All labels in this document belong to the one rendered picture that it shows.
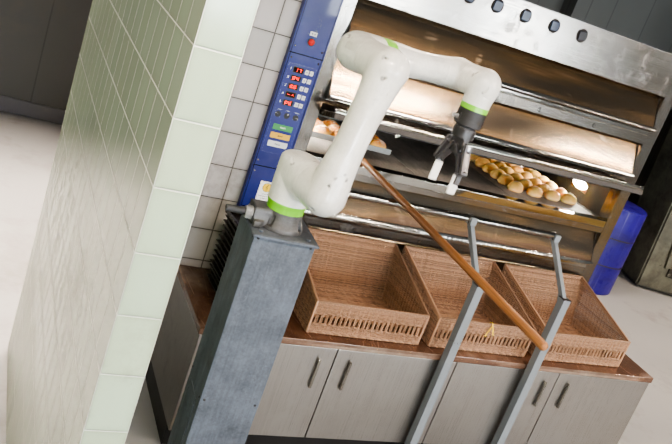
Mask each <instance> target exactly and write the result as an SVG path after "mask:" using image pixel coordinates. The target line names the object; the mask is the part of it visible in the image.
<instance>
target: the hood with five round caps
mask: <svg viewBox="0 0 672 444"><path fill-rule="evenodd" d="M370 1H373V2H376V3H379V4H382V5H385V6H388V7H392V8H395V9H398V10H401V11H404V12H407V13H410V14H413V15H416V16H419V17H422V18H425V19H428V20H431V21H434V22H437V23H440V24H443V25H446V26H449V27H452V28H455V29H458V30H461V31H464V32H467V33H470V34H474V35H477V36H480V37H483V38H486V39H489V40H492V41H495V42H498V43H501V44H504V45H507V46H510V47H513V48H516V49H519V50H522V51H525V52H528V53H531V54H534V55H537V56H540V57H543V58H546V59H549V60H553V61H556V62H559V63H562V64H565V65H568V66H571V67H574V68H577V69H580V70H583V71H586V72H589V73H592V74H595V75H598V76H601V77H604V78H607V79H610V80H613V81H616V82H619V83H622V84H625V85H628V86H632V87H635V88H638V89H641V90H644V91H647V92H650V93H653V94H656V95H659V96H662V97H665V96H666V94H667V92H668V90H669V88H670V86H671V83H672V54H670V53H667V52H664V51H661V50H659V49H656V48H653V47H650V46H648V45H645V44H642V43H639V42H637V41H634V40H631V39H628V38H626V37H623V36H620V35H617V34H615V33H612V32H609V31H606V30H604V29H601V28H598V27H595V26H593V25H590V24H587V23H584V22H582V21H579V20H576V19H573V18H571V17H568V16H565V15H562V14H560V13H557V12H554V11H552V10H549V9H546V8H543V7H541V6H538V5H535V4H532V3H530V2H527V1H524V0H370Z"/></svg>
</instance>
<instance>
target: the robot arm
mask: <svg viewBox="0 0 672 444"><path fill-rule="evenodd" d="M336 54H337V58H338V61H339V62H340V64H341V65H342V66H343V67H344V68H345V69H347V70H349V71H352V72H354V73H357V74H360V75H362V78H361V81H360V84H359V86H358V89H357V91H356V94H355V96H354V98H353V101H352V103H351V105H350V108H349V110H348V112H347V114H346V116H345V118H344V121H343V123H342V125H341V127H340V129H339V131H338V132H337V134H336V136H335V138H334V140H333V142H332V144H331V145H330V147H329V149H328V151H327V152H326V154H325V156H324V157H323V159H322V160H321V162H320V161H319V160H318V159H317V158H316V157H314V156H313V155H311V154H309V153H307V152H304V151H301V150H295V149H289V150H286V151H284V152H283V153H282V154H281V157H280V160H279V162H278V165H277V168H276V171H275V174H274V177H273V180H272V183H271V187H270V190H269V193H268V200H267V201H262V200H258V199H253V198H251V201H250V203H249V204H248V205H246V206H245V207H241V206H236V205H232V204H226V206H225V211H230V212H235V213H240V214H243V217H245V218H246V219H247V218H248V219H249V221H250V223H251V224H252V225H253V227H258V228H259V227H264V228H265V229H267V230H269V231H271V232H273V233H276V234H279V235H283V236H289V237H296V236H300V235H301V233H302V231H303V227H302V218H303V214H304V212H305V211H306V209H308V210H309V211H310V212H312V213H313V214H314V215H317V216H319V217H331V216H334V215H336V214H338V213H339V212H340V211H341V210H342V209H343V208H344V206H345V204H346V201H347V198H348V195H349V192H350V190H351V187H352V184H353V181H354V178H355V176H356V173H357V171H358V168H359V166H360V164H361V161H362V159H363V157H364V155H365V152H366V150H367V148H368V146H369V144H370V142H371V140H372V138H373V136H374V134H375V132H376V130H377V128H378V126H379V125H380V123H381V121H382V119H383V117H384V116H385V114H386V112H387V111H388V109H389V107H390V106H391V104H392V102H393V101H394V99H395V98H396V96H397V94H398V93H399V91H400V90H401V89H402V87H403V86H404V84H405V83H406V81H407V80H408V78H413V79H420V80H425V81H429V82H433V83H436V84H440V85H443V86H445V87H448V88H451V89H454V90H456V91H459V92H462V93H464V96H463V99H462V101H461V103H460V106H459V108H458V110H457V112H456V113H453V116H454V121H455V122H457V123H455V124H454V127H453V129H452V131H451V133H452V134H453V135H451V134H447V136H446V138H445V140H444V141H443V142H442V143H441V145H440V146H439V147H438V148H437V150H436V151H435V152H434V154H433V156H435V162H434V164H433V166H432V169H431V171H430V173H429V176H428V179H431V180H434V181H436V178H437V176H438V174H439V171H440V169H441V167H442V164H443V162H444V159H445V158H446V157H447V156H448V155H450V154H451V153H452V152H453V153H454V154H455V156H456V172H455V173H454V174H453V176H452V178H451V180H450V183H449V185H448V187H447V190H446V193H447V194H450V195H454V193H455V191H456V189H457V186H458V185H459V182H460V180H461V178H462V177H467V175H468V168H469V162H470V155H471V152H472V149H473V147H470V146H468V142H472V141H473V139H474V137H475V134H476V131H480V129H481V127H482V125H483V123H484V120H485V118H486V116H487V113H488V111H489V109H490V107H491V105H492V103H493V102H494V100H495V99H496V97H497V96H498V95H499V93H500V91H501V79H500V77H499V75H498V74H497V73H496V72H495V71H493V70H492V69H489V68H485V67H482V66H479V65H476V64H474V63H472V62H470V61H468V60H467V59H465V58H462V57H452V56H443V55H437V54H432V53H428V52H424V51H421V50H417V49H414V48H411V47H409V46H406V45H404V44H401V43H398V42H396V41H393V40H390V39H387V38H384V37H381V36H378V35H374V34H371V33H367V32H363V31H358V30H355V31H350V32H348V33H346V34H345V35H343V36H342V37H341V39H340V40H339V42H338V44H337V48H336ZM475 130H476V131H475ZM438 153H439V154H438ZM461 153H462V154H461Z"/></svg>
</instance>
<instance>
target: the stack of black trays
mask: <svg viewBox="0 0 672 444"><path fill-rule="evenodd" d="M225 212H226V213H227V214H225V216H226V217H227V219H223V220H224V222H225V224H223V226H224V228H225V230H222V229H221V231H222V232H223V235H222V234H219V236H220V238H221V240H220V239H216V240H217V242H218V243H219V244H215V245H216V247H217V249H214V251H215V253H216V255H214V254H212V255H213V257H214V259H210V261H211V262H212V264H211V263H210V266H211V268H210V271H211V274H208V273H207V275H208V277H209V281H210V283H211V285H212V287H213V289H214V291H215V293H216V291H217V288H218V285H219V282H220V279H221V276H222V273H223V270H224V267H225V264H226V261H227V257H228V254H229V251H230V248H231V245H232V242H233V239H234V236H235V233H236V230H237V227H238V224H239V220H240V217H241V214H240V213H235V212H230V211H225Z"/></svg>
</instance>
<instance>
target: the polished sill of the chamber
mask: <svg viewBox="0 0 672 444"><path fill-rule="evenodd" d="M306 152H307V153H309V154H311V155H313V156H314V157H316V158H317V159H318V160H319V161H320V162H321V160H322V159H323V157H324V156H325V155H323V154H319V153H314V152H310V151H306ZM373 167H374V168H375V169H376V170H377V171H378V172H379V173H380V174H381V175H382V176H383V177H384V178H385V179H386V180H387V181H391V182H396V183H400V184H405V185H409V186H414V187H418V188H423V189H428V190H432V191H437V192H441V193H446V190H447V187H448V185H449V183H447V182H443V181H438V180H436V181H434V180H431V179H428V178H425V177H421V176H416V175H412V174H407V173H403V172H399V171H394V170H390V169H385V168H381V167H376V166H373ZM356 174H359V175H363V176H368V177H373V176H372V175H371V174H370V173H369V172H368V171H367V169H366V168H365V167H364V166H363V165H362V164H360V166H359V168H358V171H357V173H356ZM373 178H374V177H373ZM446 194H447V193H446ZM454 195H455V196H460V197H464V198H469V199H473V200H478V201H483V202H487V203H492V204H496V205H501V206H506V207H510V208H515V209H519V210H524V211H528V212H533V213H538V214H542V215H547V216H551V217H556V218H561V219H565V220H570V221H574V222H579V223H583V224H588V225H593V226H597V227H602V228H604V226H605V223H606V221H605V220H604V219H602V218H601V217H598V216H594V215H589V214H585V213H580V212H576V211H571V210H567V209H563V208H558V207H554V206H549V205H545V204H540V203H536V202H531V201H527V200H523V199H518V198H514V197H509V196H505V195H500V194H496V193H492V192H487V191H483V190H478V189H474V188H469V187H465V186H461V185H458V186H457V189H456V191H455V193H454Z"/></svg>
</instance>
